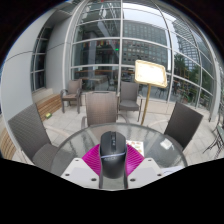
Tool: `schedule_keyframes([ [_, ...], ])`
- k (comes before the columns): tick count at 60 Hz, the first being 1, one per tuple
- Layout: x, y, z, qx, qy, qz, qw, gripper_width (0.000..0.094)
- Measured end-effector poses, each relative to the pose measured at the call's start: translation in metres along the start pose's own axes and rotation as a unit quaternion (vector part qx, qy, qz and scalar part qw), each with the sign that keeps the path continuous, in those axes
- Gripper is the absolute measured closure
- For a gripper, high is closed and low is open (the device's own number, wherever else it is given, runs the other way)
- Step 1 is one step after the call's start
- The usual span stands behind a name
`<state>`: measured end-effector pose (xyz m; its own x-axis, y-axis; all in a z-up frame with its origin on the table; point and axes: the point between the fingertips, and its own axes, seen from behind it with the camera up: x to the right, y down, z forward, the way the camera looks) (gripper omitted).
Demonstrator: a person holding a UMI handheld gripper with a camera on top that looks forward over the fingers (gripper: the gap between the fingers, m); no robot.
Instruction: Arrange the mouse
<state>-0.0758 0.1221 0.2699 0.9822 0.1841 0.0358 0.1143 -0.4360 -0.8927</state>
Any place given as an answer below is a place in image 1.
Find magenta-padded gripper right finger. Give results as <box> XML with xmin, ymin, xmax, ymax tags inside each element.
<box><xmin>124</xmin><ymin>143</ymin><xmax>167</xmax><ymax>190</ymax></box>

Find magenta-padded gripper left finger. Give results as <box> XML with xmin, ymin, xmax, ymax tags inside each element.
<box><xmin>60</xmin><ymin>143</ymin><xmax>102</xmax><ymax>190</ymax></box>

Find dark grey computer mouse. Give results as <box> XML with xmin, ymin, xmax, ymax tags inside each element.
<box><xmin>98</xmin><ymin>130</ymin><xmax>129</xmax><ymax>180</ymax></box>

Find colourful laminated picture sheet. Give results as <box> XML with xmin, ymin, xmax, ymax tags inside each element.
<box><xmin>126</xmin><ymin>139</ymin><xmax>145</xmax><ymax>157</ymax></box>

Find grey wicker armchair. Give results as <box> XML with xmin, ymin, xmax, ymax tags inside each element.
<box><xmin>163</xmin><ymin>101</ymin><xmax>204</xmax><ymax>151</ymax></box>
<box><xmin>80</xmin><ymin>90</ymin><xmax>128</xmax><ymax>130</ymax></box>
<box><xmin>7</xmin><ymin>103</ymin><xmax>59</xmax><ymax>173</ymax></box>
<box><xmin>59</xmin><ymin>78</ymin><xmax>83</xmax><ymax>114</ymax></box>
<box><xmin>118</xmin><ymin>80</ymin><xmax>144</xmax><ymax>123</ymax></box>

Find long wooden slat bench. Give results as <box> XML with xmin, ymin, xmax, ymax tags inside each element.
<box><xmin>0</xmin><ymin>93</ymin><xmax>63</xmax><ymax>160</ymax></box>

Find gold framed menu stand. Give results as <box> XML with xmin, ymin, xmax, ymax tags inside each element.
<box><xmin>134</xmin><ymin>59</ymin><xmax>168</xmax><ymax>126</ymax></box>

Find black metal wire chair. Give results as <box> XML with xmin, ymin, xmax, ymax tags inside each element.
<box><xmin>203</xmin><ymin>113</ymin><xmax>224</xmax><ymax>159</ymax></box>

